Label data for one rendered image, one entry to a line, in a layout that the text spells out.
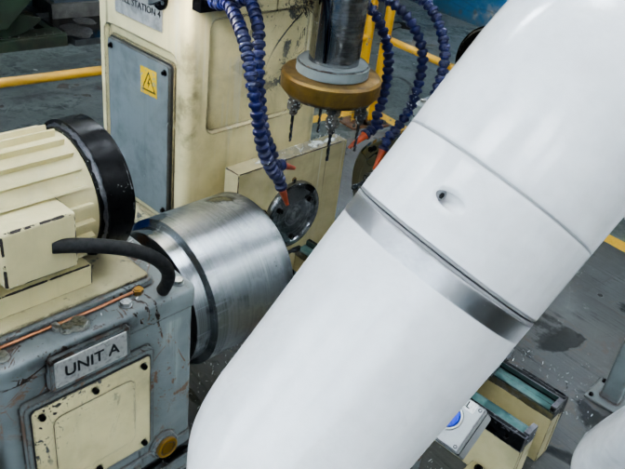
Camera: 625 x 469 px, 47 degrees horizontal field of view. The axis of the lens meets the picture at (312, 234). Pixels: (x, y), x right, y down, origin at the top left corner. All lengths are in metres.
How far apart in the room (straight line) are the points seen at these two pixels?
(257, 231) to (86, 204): 0.34
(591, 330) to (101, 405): 1.13
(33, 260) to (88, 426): 0.26
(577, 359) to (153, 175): 0.96
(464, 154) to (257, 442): 0.13
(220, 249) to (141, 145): 0.45
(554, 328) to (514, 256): 1.45
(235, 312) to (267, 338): 0.83
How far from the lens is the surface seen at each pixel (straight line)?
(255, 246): 1.15
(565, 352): 1.66
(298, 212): 1.49
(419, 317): 0.26
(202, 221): 1.14
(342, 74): 1.25
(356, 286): 0.27
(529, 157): 0.26
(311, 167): 1.47
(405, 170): 0.28
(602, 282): 1.95
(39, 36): 5.55
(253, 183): 1.36
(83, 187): 0.91
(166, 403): 1.12
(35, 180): 0.89
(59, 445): 1.01
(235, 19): 1.18
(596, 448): 0.67
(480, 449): 1.30
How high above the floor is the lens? 1.75
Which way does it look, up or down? 31 degrees down
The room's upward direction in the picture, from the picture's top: 8 degrees clockwise
